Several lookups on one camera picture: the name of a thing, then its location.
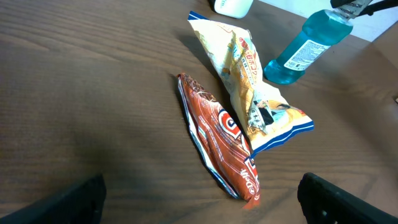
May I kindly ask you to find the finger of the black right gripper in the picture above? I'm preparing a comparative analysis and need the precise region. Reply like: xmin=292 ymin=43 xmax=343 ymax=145
xmin=330 ymin=0 xmax=397 ymax=16

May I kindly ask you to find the blue mouthwash bottle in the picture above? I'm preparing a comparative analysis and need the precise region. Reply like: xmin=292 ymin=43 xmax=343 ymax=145
xmin=264 ymin=9 xmax=357 ymax=85

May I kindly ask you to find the red brown snack bar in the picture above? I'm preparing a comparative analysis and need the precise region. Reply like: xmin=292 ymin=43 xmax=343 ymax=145
xmin=177 ymin=73 xmax=261 ymax=209

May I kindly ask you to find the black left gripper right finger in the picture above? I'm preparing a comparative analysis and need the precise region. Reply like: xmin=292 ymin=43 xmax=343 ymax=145
xmin=297 ymin=172 xmax=397 ymax=224

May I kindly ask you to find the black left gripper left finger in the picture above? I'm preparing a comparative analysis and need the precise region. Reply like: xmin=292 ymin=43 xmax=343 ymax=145
xmin=1 ymin=174 xmax=106 ymax=224

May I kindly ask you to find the yellow wet wipes bag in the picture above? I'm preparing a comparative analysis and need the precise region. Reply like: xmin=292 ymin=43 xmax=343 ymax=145
xmin=188 ymin=11 xmax=314 ymax=154

